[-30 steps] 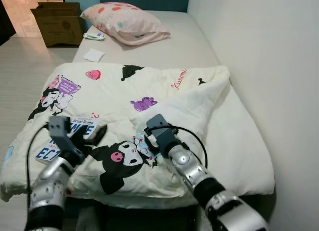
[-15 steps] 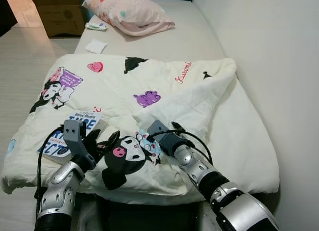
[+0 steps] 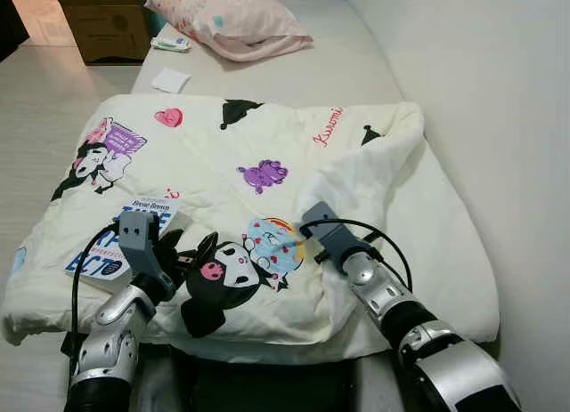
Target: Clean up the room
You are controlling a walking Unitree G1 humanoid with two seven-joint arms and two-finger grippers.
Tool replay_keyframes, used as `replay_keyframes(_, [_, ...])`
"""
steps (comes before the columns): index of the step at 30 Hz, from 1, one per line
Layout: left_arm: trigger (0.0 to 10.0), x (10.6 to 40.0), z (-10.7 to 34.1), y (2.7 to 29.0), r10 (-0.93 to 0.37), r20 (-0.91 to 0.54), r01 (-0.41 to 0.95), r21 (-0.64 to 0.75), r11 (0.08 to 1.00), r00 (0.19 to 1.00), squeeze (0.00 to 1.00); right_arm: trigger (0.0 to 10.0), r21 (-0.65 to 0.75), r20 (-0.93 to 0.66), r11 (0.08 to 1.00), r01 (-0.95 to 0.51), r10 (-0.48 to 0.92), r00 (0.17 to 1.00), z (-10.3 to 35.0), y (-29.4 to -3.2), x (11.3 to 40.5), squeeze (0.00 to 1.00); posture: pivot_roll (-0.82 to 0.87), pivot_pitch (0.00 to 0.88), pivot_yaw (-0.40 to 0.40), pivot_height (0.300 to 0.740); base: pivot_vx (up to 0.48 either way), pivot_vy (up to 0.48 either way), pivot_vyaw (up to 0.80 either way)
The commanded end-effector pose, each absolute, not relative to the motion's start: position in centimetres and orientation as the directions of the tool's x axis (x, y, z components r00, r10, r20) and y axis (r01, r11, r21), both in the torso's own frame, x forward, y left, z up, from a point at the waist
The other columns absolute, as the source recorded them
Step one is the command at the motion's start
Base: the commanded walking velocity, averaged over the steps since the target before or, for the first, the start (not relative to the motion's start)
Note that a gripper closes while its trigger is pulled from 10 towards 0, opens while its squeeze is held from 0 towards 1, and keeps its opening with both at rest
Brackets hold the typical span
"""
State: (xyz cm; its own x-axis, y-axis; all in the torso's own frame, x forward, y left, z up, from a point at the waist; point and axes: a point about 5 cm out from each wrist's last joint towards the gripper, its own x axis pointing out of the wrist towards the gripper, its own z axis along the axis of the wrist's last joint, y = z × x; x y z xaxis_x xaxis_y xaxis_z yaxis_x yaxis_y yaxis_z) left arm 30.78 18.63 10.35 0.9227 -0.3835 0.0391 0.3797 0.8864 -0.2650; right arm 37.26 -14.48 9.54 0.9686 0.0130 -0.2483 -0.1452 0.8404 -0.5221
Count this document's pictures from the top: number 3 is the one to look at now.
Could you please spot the white book blue lettering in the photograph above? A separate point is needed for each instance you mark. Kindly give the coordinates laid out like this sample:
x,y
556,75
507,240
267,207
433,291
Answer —
x,y
93,265

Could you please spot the cream cartoon print blanket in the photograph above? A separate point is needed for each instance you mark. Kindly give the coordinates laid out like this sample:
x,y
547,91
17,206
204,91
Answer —
x,y
267,136

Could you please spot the pink patterned pillow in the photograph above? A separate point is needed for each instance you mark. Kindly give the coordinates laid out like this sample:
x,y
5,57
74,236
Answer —
x,y
232,20

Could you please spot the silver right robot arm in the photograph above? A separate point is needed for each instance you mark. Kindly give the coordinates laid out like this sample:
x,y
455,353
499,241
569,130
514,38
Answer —
x,y
445,367

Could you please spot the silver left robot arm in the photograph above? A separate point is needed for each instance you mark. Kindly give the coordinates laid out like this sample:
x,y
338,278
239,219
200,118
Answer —
x,y
111,341

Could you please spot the white paper napkin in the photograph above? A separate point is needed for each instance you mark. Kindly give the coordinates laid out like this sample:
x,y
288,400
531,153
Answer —
x,y
170,80

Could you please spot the white tissue pack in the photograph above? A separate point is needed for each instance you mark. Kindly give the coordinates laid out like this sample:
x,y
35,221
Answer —
x,y
169,44

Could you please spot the cream mattress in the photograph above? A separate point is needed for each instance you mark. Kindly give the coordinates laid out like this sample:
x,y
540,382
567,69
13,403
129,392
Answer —
x,y
321,65

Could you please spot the brown cardboard box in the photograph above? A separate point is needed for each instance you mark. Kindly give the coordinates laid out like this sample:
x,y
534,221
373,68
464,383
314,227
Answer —
x,y
107,29

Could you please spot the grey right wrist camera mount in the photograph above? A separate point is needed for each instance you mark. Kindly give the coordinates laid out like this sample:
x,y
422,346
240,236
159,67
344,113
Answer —
x,y
325,230

